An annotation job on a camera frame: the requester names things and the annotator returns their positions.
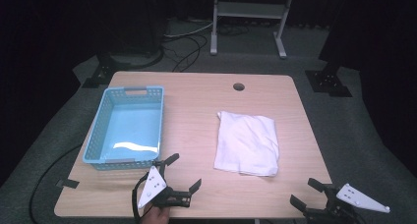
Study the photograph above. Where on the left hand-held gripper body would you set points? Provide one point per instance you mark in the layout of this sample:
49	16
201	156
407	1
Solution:
152	184

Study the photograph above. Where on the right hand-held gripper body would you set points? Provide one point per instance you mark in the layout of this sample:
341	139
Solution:
355	195

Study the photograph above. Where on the light blue plastic basket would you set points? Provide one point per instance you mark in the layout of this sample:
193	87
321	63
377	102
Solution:
131	125

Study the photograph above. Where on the white cloth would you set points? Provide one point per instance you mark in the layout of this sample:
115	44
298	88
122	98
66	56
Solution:
247	143

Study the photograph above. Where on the person's left hand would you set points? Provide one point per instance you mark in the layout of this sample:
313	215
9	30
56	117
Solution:
157	215

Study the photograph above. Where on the black tape strip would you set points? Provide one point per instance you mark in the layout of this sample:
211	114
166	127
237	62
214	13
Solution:
67	183

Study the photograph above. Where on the black stand base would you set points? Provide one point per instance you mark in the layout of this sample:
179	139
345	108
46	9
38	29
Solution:
327	81
105	70

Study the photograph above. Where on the white metal stand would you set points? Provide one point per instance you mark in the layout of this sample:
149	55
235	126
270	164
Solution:
249	9

